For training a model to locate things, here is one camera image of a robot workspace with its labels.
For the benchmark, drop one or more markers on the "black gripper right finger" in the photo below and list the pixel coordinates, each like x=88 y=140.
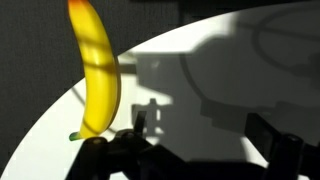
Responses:
x=286 y=153

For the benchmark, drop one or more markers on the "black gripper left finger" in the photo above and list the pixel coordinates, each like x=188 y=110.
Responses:
x=110 y=156

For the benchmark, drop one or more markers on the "yellow toy banana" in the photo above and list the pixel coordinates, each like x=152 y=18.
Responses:
x=98 y=73

